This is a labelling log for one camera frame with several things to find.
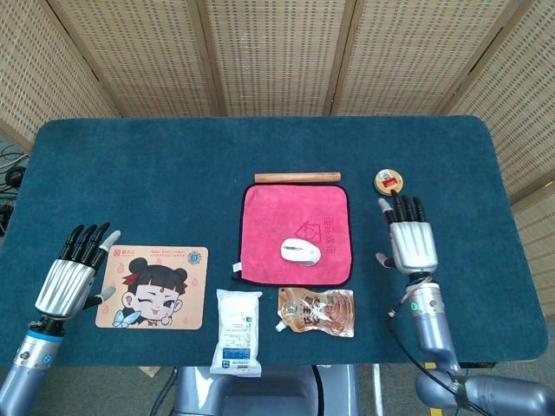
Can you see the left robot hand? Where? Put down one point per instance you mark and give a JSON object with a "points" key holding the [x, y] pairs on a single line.
{"points": [[65, 286]]}

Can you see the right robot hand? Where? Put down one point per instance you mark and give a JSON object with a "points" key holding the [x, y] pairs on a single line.
{"points": [[414, 247]]}

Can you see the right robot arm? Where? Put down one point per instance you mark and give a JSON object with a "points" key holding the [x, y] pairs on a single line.
{"points": [[429, 329]]}

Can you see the cartoon girl mouse pad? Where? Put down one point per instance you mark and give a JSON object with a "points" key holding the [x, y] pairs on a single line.
{"points": [[173, 312]]}

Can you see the pink cloth with black trim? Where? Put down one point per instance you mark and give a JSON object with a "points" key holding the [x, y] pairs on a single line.
{"points": [[269, 216]]}

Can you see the round tin with gold lid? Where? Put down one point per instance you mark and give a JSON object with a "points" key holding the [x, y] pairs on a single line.
{"points": [[386, 180]]}

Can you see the brown spouted sauce pouch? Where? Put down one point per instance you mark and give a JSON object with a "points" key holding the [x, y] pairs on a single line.
{"points": [[321, 312]]}

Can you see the wooden rolling pin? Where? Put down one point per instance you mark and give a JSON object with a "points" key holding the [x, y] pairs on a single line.
{"points": [[297, 177]]}

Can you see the blue felt table cover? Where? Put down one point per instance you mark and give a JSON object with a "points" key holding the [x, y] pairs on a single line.
{"points": [[152, 173]]}

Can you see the white plastic refill pouch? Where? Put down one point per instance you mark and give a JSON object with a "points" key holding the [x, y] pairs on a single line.
{"points": [[236, 329]]}

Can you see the grey robot torso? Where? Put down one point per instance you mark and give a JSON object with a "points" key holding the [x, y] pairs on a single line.
{"points": [[260, 394]]}

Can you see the woven folding screen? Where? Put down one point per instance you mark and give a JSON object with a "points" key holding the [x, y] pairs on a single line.
{"points": [[277, 56]]}

